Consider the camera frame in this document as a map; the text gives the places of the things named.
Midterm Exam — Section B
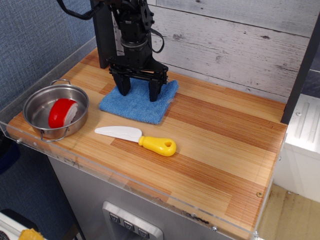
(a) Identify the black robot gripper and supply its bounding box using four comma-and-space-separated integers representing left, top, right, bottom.
107, 41, 168, 102

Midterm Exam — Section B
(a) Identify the blue cloth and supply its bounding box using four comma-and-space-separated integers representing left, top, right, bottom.
99, 78, 179, 125

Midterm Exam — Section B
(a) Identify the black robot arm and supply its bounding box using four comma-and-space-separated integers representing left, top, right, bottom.
103, 0, 168, 102

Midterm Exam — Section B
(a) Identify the red white toy food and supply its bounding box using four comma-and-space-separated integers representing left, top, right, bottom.
48, 98, 78, 129

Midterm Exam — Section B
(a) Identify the small steel pot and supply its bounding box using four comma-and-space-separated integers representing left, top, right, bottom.
22, 79, 90, 142

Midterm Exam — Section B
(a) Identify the clear acrylic table guard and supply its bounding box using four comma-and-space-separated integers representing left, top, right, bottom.
5, 47, 287, 240

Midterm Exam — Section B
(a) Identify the silver dispenser button panel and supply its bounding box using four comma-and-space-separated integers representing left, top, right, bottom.
102, 201, 164, 240

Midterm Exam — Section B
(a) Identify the white grooved side cabinet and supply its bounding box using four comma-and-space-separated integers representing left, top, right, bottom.
273, 94, 320, 202

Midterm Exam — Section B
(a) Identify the yellow object bottom left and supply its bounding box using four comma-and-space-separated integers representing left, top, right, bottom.
18, 228, 45, 240

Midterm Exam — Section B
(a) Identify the dark left frame post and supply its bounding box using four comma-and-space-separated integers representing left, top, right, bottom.
93, 5, 117, 69

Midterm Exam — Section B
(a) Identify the dark frame post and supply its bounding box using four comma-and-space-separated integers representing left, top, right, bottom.
280, 15, 320, 125
93, 5, 117, 69

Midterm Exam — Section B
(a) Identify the yellow handled toy knife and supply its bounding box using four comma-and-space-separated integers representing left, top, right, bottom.
94, 126, 177, 157

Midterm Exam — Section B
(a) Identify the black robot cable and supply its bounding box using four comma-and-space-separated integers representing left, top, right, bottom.
56, 0, 165, 54

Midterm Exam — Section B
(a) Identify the dark right frame post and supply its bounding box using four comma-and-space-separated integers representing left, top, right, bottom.
280, 15, 320, 125

